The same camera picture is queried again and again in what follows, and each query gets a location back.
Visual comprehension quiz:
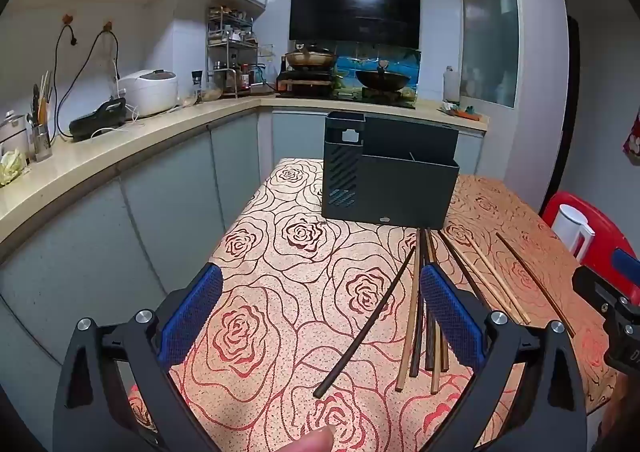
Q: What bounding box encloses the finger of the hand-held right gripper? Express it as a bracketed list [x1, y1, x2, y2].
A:
[611, 247, 640, 290]
[572, 265, 627, 314]

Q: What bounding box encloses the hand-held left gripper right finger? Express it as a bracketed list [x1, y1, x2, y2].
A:
[415, 263, 588, 452]

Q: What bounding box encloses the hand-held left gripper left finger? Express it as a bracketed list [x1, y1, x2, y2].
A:
[52, 263, 224, 452]

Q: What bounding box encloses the bunch of wooden chopsticks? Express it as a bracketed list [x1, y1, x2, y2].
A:
[395, 227, 576, 395]

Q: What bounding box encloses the black chopstick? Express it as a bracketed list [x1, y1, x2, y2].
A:
[313, 248, 418, 399]

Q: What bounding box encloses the dark grey utensil holder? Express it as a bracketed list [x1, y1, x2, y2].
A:
[322, 111, 460, 230]

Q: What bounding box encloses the person's left hand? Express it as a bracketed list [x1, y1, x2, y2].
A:
[286, 424, 335, 452]

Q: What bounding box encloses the red plastic chair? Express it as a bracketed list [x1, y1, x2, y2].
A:
[542, 191, 640, 303]

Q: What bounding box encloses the white electric kettle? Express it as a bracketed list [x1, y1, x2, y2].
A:
[550, 205, 596, 261]

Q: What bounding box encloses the red printed cloth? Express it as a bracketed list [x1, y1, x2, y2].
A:
[622, 107, 640, 161]

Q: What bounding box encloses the beige kitchen countertop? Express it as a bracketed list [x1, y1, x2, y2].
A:
[0, 92, 488, 263]

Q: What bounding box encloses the black electric griddle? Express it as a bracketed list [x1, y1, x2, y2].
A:
[68, 99, 128, 141]

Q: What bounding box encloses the steel cutlery jar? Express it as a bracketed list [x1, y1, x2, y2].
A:
[31, 125, 54, 163]

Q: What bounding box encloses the white rice cooker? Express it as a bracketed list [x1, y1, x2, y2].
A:
[118, 70, 179, 118]

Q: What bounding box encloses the white plastic bottle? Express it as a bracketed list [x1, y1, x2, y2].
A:
[443, 66, 461, 103]

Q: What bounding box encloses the napa cabbage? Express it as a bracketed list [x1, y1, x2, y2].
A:
[0, 149, 31, 188]

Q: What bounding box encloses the black gas cooktop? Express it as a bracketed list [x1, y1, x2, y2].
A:
[276, 86, 417, 111]

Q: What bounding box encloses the black wok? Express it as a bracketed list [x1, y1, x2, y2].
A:
[355, 63, 412, 90]

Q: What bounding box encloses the steel pot with lid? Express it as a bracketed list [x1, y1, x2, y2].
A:
[0, 110, 28, 155]

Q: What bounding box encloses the black induction cooker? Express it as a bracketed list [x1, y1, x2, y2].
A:
[276, 70, 334, 96]

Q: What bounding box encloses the blue printed splash guard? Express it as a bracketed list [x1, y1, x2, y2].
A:
[334, 50, 421, 103]

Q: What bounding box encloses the frosted glass window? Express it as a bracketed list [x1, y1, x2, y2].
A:
[459, 0, 519, 109]

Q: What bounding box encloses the metal spice rack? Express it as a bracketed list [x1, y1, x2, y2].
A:
[206, 6, 262, 98]

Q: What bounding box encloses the wok with lid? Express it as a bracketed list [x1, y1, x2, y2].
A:
[285, 45, 338, 69]

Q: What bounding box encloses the black power cable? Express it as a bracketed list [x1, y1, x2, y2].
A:
[60, 30, 121, 133]
[54, 21, 81, 138]

